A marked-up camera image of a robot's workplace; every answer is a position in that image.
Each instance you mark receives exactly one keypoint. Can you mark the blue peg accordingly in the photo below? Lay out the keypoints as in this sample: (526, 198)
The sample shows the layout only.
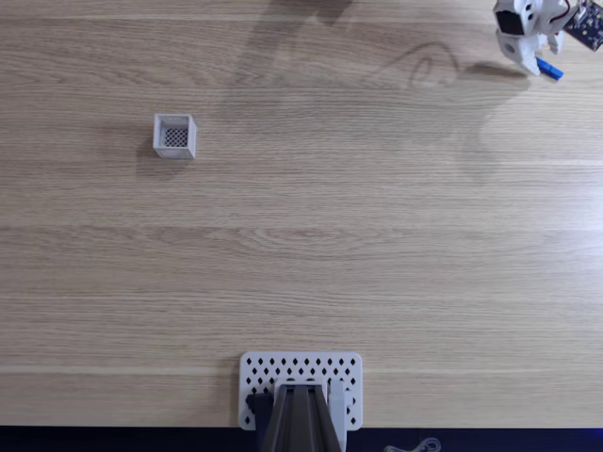
(550, 69)

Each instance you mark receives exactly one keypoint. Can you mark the small white lattice crate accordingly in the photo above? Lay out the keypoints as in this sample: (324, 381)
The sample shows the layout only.
(174, 150)

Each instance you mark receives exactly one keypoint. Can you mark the black clamp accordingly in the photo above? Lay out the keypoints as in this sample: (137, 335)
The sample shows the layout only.
(258, 405)

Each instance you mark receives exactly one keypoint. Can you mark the black camera circuit board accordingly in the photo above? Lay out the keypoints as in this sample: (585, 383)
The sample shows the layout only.
(586, 29)

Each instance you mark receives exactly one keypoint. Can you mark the white perforated base plate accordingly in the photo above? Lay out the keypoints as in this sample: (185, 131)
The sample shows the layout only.
(301, 365)

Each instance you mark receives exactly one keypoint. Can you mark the black aluminium extrusion post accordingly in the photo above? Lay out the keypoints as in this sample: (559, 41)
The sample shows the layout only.
(301, 424)

